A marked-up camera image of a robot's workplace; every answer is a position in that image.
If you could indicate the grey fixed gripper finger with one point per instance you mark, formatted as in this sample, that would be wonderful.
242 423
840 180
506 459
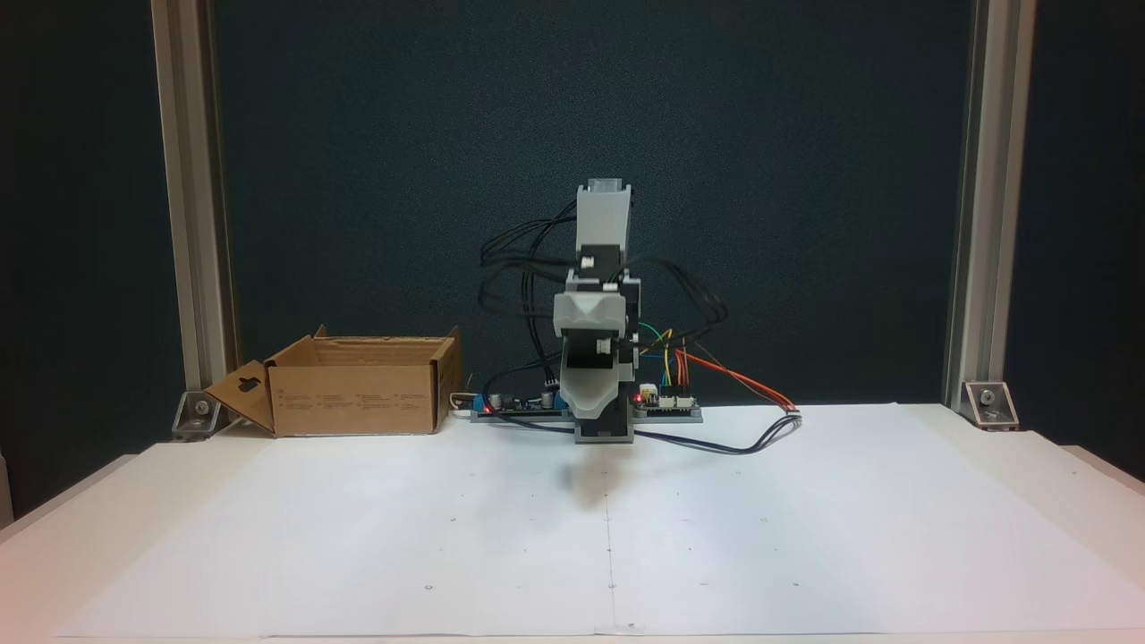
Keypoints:
592 402

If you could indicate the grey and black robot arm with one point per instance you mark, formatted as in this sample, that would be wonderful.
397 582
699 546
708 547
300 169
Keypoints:
604 219

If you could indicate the blue circuit board red LED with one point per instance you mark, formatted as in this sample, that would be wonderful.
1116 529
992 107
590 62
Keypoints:
523 404

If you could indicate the open cardboard box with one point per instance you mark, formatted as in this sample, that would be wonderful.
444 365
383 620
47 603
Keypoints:
358 398

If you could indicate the metal corner bracket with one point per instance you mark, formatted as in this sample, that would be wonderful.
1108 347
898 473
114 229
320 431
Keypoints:
988 404
197 416

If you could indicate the aluminium frame post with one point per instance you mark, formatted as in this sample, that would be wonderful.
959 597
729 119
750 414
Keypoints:
192 179
988 179

